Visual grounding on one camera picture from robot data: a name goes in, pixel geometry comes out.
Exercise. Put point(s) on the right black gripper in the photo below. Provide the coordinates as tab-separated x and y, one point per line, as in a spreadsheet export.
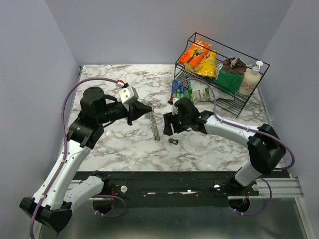
169	118

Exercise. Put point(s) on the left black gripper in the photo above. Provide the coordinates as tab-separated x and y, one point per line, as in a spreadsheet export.
133	111

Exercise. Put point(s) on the small silver key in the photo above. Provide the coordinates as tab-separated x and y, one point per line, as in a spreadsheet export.
173	141

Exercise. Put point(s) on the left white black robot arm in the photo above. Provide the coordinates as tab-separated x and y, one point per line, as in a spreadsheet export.
53	204

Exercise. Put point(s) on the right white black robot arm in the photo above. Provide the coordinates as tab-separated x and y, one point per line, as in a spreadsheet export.
265	150

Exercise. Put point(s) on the blue green small box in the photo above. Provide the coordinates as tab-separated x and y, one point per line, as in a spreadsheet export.
177	89

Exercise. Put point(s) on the green white snack packet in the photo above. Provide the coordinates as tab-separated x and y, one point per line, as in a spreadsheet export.
200	91

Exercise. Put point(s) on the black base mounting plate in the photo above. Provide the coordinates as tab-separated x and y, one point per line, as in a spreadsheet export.
129	186

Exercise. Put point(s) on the yellow chips bag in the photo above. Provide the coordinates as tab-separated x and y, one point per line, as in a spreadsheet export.
207	66

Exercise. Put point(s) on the orange razor box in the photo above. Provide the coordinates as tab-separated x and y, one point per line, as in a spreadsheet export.
194	54

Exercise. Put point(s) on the green brown paper bag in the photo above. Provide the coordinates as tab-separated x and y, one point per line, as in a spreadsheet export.
230	73

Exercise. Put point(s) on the cream pump lotion bottle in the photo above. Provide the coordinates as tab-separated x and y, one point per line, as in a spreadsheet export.
250	79

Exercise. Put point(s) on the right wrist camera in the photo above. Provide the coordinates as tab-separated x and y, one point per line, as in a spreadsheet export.
174	107

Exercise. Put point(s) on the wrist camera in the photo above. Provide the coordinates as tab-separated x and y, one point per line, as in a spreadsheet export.
128	95
174	107

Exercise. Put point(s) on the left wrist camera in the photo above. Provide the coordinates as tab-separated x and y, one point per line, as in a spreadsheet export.
128	95

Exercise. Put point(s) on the black wire shelf rack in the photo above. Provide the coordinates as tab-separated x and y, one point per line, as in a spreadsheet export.
240	101

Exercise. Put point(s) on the aluminium extrusion rail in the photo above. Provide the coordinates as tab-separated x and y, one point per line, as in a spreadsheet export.
280	188

